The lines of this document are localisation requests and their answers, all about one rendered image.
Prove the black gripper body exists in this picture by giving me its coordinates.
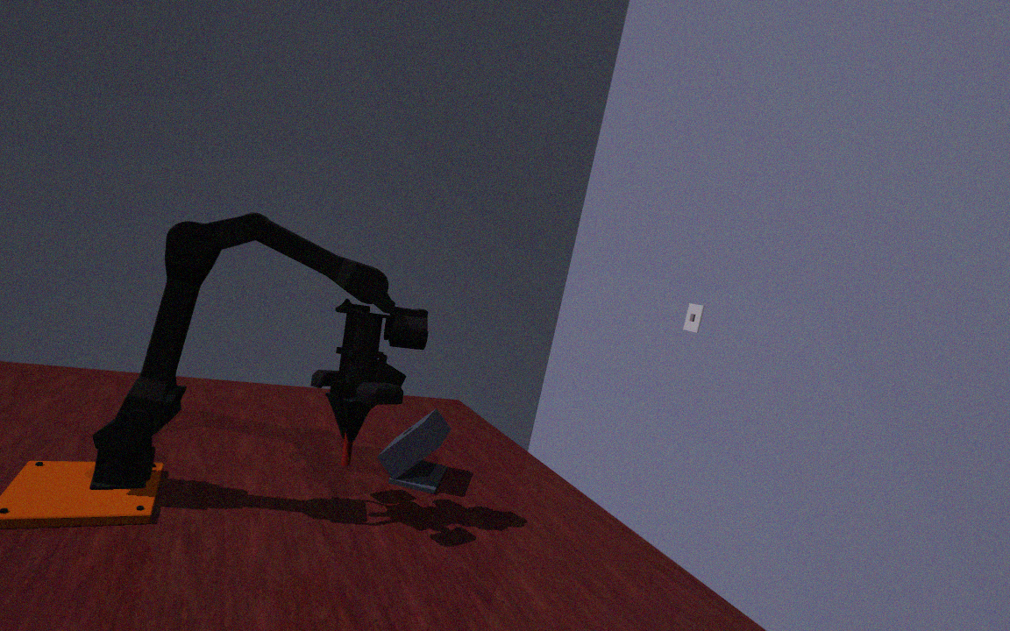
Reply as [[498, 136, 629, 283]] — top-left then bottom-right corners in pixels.
[[311, 342, 403, 405]]

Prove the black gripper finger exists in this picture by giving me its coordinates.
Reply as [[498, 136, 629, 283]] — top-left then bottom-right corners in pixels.
[[325, 393, 352, 439], [342, 398, 376, 442]]

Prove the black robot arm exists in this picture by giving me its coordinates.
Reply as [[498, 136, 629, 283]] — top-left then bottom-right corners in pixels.
[[89, 212, 429, 490]]

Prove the grey sloped panel with hole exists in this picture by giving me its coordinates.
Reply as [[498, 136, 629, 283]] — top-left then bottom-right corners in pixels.
[[377, 409, 451, 494]]

